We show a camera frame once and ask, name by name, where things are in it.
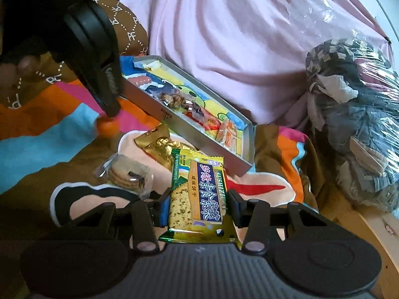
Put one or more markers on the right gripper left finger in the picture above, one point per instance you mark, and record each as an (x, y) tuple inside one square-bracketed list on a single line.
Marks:
[(146, 215)]

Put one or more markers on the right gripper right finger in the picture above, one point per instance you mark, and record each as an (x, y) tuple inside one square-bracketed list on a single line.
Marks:
[(254, 215)]

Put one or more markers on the yellow blue biscuit packet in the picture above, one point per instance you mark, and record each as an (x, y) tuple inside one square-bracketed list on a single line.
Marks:
[(197, 203)]

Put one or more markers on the clear round biscuit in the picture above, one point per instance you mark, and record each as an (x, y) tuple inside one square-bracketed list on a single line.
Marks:
[(126, 173)]

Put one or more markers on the gold foil snack packet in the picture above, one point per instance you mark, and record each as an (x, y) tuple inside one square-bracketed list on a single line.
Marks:
[(158, 144)]

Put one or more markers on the small orange fruit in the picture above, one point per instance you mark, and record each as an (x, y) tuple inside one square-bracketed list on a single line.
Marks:
[(107, 127)]

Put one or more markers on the dark dried meat packet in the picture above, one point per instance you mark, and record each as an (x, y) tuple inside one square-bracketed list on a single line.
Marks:
[(193, 110)]

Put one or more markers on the pink sausage pack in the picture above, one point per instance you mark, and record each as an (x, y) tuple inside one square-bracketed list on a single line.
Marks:
[(139, 81)]

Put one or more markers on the orange white snack packet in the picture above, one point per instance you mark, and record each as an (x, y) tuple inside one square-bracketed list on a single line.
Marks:
[(228, 136)]

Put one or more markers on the brown patterned pillow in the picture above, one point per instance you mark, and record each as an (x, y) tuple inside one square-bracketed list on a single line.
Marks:
[(62, 53)]

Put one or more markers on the grey cardboard box tray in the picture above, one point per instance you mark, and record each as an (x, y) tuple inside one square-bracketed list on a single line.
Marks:
[(169, 78)]

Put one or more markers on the red snack packet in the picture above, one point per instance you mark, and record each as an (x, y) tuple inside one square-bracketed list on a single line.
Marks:
[(205, 120)]

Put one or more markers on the brown candy packet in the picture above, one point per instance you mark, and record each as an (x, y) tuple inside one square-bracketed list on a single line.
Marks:
[(173, 101)]

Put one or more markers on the colourful cartoon blanket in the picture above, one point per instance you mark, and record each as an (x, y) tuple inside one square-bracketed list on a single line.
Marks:
[(51, 140)]

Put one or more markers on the clear bag of clothes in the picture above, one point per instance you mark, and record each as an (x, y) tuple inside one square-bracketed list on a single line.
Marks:
[(353, 102)]

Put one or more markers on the pink bed sheet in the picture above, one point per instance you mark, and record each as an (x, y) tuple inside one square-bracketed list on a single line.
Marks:
[(252, 52)]

